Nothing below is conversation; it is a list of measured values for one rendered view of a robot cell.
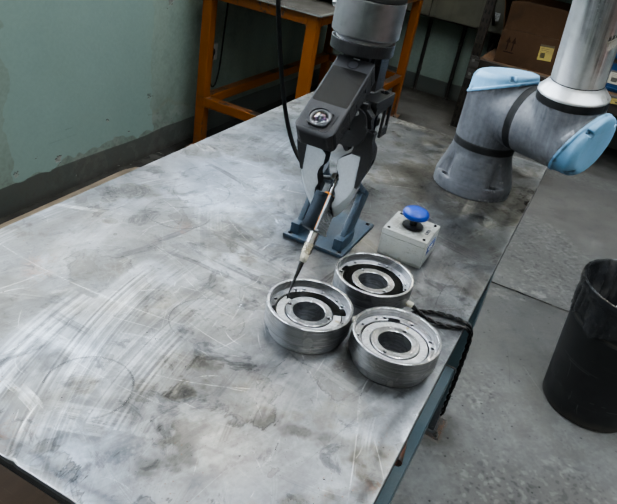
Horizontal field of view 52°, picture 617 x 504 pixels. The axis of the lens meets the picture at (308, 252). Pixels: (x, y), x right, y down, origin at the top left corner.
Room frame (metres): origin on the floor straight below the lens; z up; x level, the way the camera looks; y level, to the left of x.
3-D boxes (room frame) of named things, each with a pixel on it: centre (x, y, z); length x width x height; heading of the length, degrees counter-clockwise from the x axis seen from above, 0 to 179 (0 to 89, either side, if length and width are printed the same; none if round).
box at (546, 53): (4.17, -1.14, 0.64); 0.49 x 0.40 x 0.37; 73
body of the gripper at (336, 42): (0.73, -0.02, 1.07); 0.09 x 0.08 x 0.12; 159
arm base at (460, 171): (1.18, -0.29, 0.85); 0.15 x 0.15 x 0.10
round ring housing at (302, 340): (0.62, -0.01, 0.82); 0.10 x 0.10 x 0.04
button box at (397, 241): (0.86, -0.15, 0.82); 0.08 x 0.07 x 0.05; 158
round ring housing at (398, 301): (0.71, -0.09, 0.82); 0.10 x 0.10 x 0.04
